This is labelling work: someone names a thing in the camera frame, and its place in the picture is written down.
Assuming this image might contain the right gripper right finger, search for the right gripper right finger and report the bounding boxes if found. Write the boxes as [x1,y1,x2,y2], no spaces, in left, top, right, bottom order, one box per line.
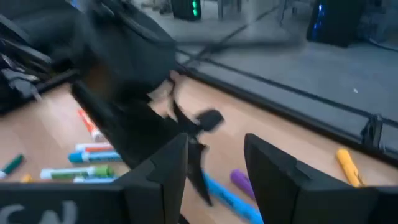
[244,133,377,224]

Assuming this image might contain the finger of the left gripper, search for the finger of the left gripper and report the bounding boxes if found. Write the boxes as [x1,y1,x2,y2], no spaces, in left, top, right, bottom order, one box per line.
[186,138,214,207]
[172,100,225,135]

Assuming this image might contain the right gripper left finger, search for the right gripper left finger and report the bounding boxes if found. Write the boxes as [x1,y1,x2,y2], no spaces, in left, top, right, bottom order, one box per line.
[114,133,190,224]

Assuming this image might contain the purple highlighter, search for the purple highlighter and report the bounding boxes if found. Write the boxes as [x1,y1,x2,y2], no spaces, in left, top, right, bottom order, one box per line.
[229,169,256,200]

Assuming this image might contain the light-blue highlighter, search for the light-blue highlighter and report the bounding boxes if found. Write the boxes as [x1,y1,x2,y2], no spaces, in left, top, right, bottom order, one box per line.
[201,170,264,224]

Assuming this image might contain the blue Expo dry-erase marker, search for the blue Expo dry-erase marker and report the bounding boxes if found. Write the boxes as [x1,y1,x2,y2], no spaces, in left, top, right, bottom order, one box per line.
[68,150,123,164]
[73,175,119,184]

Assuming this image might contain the yellow highlighter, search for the yellow highlighter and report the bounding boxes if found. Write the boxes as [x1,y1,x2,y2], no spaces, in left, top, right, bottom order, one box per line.
[335,148,364,188]

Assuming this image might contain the red Expo dry-erase marker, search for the red Expo dry-erase marker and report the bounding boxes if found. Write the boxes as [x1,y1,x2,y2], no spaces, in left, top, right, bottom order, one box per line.
[77,108,105,142]

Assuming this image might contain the orange Expo dry-erase marker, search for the orange Expo dry-erase marker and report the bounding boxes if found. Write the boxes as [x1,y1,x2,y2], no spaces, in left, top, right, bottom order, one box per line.
[75,142,115,153]

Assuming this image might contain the green Expo dry-erase marker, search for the green Expo dry-erase marker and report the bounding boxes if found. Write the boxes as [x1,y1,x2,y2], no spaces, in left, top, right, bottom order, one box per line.
[39,164,115,180]

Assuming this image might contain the green cap mini marker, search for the green cap mini marker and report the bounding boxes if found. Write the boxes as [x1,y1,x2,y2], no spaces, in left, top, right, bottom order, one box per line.
[0,154,25,180]

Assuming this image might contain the computer tower green lights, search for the computer tower green lights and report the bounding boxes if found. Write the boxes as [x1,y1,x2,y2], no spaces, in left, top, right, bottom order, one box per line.
[170,0,202,22]

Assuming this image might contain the computer tower blue lights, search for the computer tower blue lights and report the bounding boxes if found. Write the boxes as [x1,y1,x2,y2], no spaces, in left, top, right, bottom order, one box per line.
[306,0,366,48]

